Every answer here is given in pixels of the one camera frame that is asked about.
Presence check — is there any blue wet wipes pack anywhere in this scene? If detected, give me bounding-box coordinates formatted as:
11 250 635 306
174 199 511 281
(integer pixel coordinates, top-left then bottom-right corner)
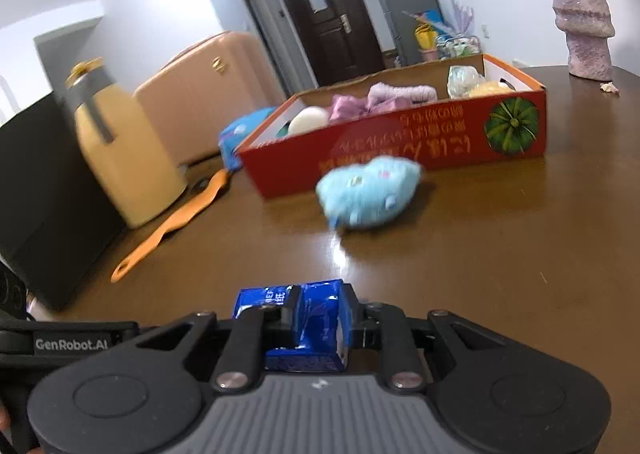
218 106 278 170

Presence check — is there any red cardboard box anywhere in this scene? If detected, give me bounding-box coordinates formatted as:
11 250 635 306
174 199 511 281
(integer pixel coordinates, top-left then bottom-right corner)
234 53 547 200

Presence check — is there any yellow thermos jug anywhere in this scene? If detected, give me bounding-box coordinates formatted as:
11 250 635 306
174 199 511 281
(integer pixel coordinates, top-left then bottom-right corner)
64 59 188 230

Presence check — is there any blue tissue packet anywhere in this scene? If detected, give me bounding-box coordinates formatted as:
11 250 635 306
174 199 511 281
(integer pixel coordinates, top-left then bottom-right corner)
232 279 351 372

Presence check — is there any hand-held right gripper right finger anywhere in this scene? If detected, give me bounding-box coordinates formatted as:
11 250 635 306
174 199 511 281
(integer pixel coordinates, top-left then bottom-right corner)
342 284 507 394

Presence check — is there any pink satin bow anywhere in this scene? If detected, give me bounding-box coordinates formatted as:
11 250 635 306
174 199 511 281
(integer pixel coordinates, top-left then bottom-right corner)
327 94 371 122

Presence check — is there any orange shoehorn strap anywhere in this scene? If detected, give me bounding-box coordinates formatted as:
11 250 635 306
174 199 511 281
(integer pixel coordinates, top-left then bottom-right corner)
111 169 232 283

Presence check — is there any light blue plush toy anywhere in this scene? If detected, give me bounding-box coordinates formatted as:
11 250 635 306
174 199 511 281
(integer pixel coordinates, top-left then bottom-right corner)
316 156 423 232

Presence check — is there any black paper bag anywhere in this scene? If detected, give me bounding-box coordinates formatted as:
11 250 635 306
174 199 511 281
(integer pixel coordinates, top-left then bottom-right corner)
0 94 126 312

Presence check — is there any dark brown door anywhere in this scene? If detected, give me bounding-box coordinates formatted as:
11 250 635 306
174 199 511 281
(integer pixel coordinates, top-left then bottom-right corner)
274 0 386 87

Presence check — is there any pink textured vase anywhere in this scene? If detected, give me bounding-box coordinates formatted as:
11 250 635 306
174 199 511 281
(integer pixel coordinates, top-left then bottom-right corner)
544 0 616 81

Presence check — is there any grey side door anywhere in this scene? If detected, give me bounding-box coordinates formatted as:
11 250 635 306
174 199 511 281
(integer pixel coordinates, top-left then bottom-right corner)
237 0 291 100

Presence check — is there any purple cloth pouch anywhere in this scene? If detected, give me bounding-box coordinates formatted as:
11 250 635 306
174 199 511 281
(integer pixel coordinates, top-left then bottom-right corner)
367 82 438 112

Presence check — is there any clear squishy bag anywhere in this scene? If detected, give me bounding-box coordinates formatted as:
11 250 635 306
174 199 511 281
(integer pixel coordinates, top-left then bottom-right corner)
447 65 485 99

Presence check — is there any pink suitcase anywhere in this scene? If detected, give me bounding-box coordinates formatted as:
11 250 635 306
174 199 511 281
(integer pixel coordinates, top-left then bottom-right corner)
132 30 286 167

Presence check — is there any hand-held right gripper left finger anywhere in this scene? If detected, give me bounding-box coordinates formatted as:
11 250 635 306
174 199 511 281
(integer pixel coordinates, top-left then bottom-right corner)
131 284 303 394

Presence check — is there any white and yellow plush sheep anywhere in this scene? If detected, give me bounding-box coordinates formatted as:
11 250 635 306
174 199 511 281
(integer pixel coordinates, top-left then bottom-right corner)
467 78 516 97

